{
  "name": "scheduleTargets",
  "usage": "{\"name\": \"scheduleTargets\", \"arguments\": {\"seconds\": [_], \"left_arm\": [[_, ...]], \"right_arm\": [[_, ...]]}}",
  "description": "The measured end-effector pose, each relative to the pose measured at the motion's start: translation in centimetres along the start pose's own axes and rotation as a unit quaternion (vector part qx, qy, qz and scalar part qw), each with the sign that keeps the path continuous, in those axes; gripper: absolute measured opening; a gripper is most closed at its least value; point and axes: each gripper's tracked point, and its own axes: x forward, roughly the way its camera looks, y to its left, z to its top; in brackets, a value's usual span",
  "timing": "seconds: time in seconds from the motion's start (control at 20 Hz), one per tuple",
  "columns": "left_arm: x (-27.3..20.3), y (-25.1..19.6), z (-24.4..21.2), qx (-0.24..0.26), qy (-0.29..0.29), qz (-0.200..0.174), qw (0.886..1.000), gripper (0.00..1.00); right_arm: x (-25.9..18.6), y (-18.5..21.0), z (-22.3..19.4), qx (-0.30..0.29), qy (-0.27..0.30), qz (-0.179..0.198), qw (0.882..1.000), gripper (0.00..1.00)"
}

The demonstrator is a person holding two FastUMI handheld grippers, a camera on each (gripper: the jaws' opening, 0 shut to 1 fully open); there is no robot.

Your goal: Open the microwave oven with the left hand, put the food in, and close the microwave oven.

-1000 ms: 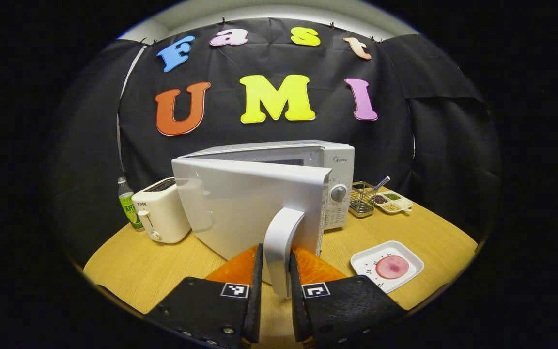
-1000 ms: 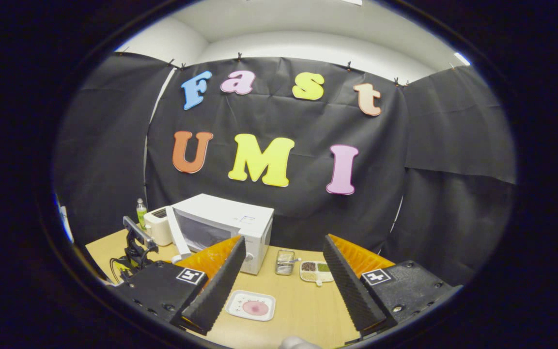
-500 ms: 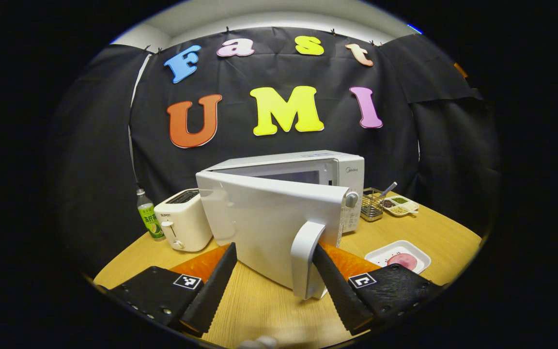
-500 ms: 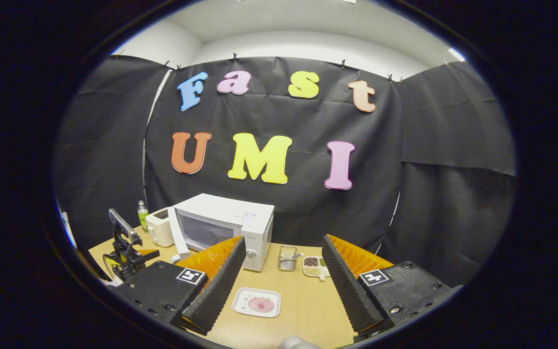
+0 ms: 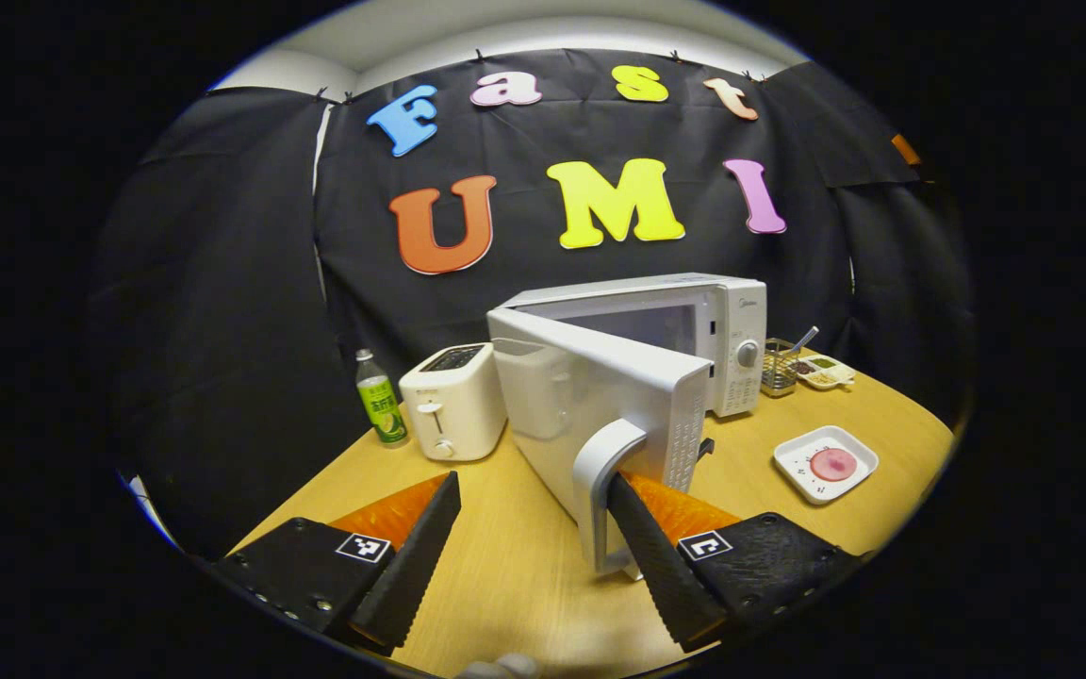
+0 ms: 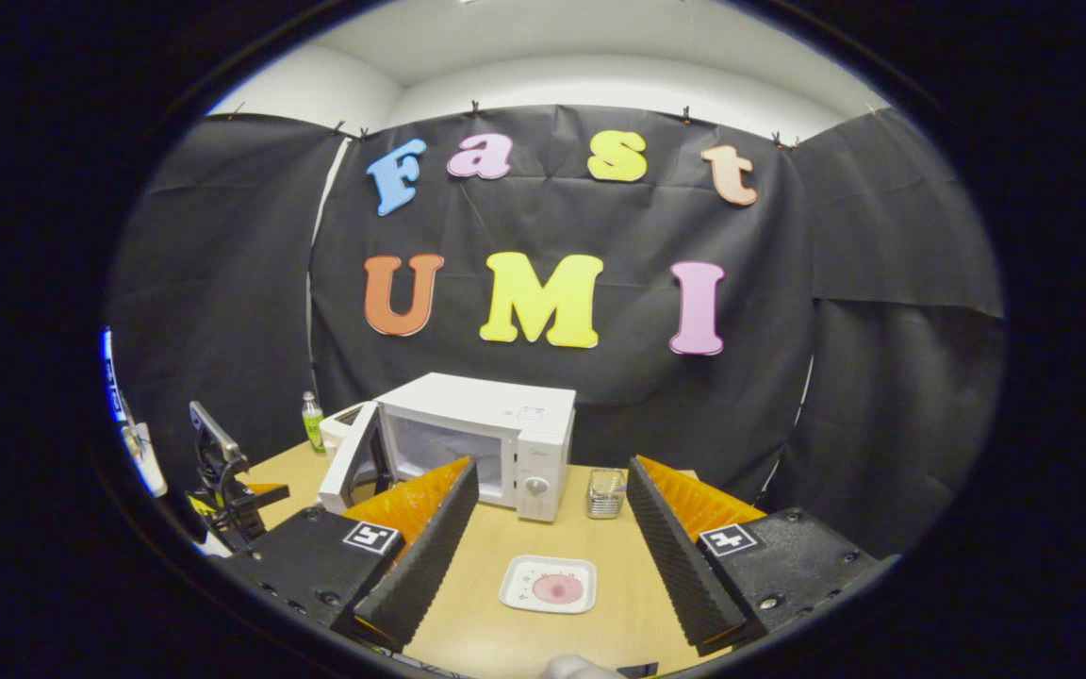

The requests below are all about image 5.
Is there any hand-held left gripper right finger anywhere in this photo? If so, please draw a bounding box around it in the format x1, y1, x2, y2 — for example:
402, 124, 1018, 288
605, 472, 871, 654

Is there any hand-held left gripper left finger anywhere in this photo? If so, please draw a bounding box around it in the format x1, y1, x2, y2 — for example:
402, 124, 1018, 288
210, 471, 463, 654

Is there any white square plate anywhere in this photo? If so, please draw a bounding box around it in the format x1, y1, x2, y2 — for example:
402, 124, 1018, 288
773, 425, 880, 506

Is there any white microwave oven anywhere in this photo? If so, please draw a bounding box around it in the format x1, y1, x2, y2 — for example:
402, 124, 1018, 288
486, 273, 769, 579

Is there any round pink food slice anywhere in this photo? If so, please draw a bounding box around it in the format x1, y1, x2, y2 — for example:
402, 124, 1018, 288
809, 447, 860, 483

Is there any white toaster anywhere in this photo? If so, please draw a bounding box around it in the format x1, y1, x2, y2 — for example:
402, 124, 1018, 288
399, 342, 510, 464

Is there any green label drink bottle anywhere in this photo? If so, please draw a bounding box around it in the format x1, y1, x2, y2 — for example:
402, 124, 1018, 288
355, 349, 410, 449

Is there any white divided condiment dish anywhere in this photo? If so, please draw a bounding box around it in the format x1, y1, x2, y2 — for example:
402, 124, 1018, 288
793, 355, 857, 392

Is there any metal wire basket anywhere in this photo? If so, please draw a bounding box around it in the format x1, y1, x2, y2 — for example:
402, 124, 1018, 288
760, 338, 801, 398

